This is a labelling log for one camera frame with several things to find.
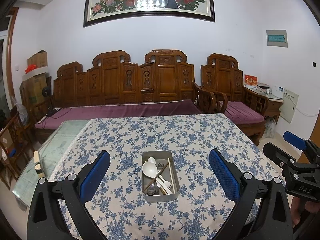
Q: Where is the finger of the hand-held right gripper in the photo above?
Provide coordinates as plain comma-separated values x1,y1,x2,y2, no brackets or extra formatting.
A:
262,142,320,173
283,131,320,165

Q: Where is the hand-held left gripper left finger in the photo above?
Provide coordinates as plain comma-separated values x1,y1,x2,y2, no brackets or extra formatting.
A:
26,150,111,240

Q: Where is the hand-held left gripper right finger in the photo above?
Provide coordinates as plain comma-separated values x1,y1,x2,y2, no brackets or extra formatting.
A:
208,148,293,240

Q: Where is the grey metal tray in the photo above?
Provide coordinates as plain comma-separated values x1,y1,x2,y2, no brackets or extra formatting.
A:
141,150,180,202

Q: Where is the large white spoon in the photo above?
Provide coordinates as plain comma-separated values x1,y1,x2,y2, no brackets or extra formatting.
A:
142,162,162,180

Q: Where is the brown wooden chopstick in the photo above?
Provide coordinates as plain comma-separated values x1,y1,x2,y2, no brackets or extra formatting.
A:
146,168,167,191

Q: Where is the person's right hand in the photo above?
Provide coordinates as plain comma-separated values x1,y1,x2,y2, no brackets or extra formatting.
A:
289,195,320,228

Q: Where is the clear plastic bag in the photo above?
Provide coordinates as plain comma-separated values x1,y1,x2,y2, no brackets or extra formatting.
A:
263,119,277,139

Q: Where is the wooden side table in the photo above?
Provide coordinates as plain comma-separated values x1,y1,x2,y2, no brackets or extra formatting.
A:
244,86,284,124

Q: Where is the white device with blue label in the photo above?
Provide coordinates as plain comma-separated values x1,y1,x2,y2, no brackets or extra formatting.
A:
272,86,286,98

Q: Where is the purple armchair cushion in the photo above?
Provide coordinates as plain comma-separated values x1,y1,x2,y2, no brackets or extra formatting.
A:
225,101,265,125

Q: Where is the beige and black block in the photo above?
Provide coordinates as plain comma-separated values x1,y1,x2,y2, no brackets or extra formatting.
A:
33,151,44,178

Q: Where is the purple sofa cushion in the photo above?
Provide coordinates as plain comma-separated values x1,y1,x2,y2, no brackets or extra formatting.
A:
35,99,202,130

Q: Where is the blue floral tablecloth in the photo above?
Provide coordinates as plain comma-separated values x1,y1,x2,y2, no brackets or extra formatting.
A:
47,114,285,240

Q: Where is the red gift box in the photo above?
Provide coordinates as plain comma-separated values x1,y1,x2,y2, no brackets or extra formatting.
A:
244,74,258,89

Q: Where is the carved wooden armchair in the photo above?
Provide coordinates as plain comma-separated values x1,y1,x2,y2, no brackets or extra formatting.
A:
200,53,270,147

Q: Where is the wooden chair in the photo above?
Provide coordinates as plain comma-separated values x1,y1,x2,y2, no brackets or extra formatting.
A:
0,112,34,188

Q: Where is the black standing fan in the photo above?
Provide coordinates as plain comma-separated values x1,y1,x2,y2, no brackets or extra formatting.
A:
41,86,58,117

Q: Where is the grey plastic bag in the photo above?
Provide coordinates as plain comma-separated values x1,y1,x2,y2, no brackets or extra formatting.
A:
11,96,27,126

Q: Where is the large cardboard box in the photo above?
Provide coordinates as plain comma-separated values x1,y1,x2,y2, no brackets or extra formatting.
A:
20,76,52,103

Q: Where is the carved wooden sofa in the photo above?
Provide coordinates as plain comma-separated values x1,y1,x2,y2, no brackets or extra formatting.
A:
31,49,228,143

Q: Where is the white flat box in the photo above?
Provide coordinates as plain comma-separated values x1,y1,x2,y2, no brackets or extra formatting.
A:
22,66,49,81

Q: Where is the small brown cardboard box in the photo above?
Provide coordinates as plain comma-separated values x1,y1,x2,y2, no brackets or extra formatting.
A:
27,51,48,69

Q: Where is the framed peacock flower painting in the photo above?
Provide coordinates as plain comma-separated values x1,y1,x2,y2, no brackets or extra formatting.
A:
83,0,216,28

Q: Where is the white wall panel door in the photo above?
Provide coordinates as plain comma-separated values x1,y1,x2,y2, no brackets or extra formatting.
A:
279,87,300,124

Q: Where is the grey wall electrical box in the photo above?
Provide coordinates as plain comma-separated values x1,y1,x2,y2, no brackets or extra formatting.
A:
266,29,288,48

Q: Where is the wooden door frame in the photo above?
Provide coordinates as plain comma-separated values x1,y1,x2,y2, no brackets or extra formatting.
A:
0,7,20,120

